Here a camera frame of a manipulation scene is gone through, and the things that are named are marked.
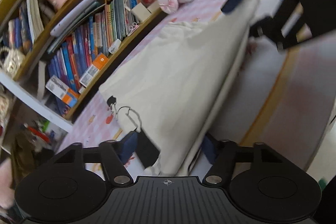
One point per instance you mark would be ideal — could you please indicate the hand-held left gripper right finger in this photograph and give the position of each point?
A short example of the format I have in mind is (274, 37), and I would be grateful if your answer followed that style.
(211, 149)

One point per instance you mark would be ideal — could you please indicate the small cream box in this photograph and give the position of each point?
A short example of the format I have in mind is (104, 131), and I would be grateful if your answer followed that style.
(153, 6)

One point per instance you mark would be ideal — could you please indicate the row of colourful books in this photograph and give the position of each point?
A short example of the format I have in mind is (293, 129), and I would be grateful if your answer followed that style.
(86, 45)

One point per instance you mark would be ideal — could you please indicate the white beaded bag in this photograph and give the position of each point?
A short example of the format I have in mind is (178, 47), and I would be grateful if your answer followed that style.
(11, 61)

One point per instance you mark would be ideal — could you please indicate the white arched shelf frame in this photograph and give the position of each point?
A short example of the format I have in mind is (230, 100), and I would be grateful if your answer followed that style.
(34, 100)

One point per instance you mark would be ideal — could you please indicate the pink checkered printed tablecloth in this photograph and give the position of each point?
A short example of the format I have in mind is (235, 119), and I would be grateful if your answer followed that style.
(302, 95)

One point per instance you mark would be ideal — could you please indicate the wooden bookshelf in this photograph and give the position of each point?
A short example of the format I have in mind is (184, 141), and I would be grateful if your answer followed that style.
(86, 1)

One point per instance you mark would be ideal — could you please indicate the pink fluffy cushion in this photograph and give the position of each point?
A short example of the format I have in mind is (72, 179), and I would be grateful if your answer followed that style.
(5, 184)

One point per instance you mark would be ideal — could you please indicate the grey paperback book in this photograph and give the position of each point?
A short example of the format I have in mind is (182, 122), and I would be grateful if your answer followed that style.
(42, 79)

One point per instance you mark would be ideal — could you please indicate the cream t-shirt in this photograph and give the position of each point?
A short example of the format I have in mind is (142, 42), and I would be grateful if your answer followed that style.
(183, 69)

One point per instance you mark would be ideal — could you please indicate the white orange toothpaste box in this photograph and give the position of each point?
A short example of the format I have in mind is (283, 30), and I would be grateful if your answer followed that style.
(94, 69)

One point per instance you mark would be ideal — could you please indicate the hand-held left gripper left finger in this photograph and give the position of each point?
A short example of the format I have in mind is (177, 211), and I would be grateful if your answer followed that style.
(128, 146)

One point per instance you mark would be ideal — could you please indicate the white tablet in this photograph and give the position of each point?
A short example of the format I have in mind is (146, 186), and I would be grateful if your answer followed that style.
(73, 15)

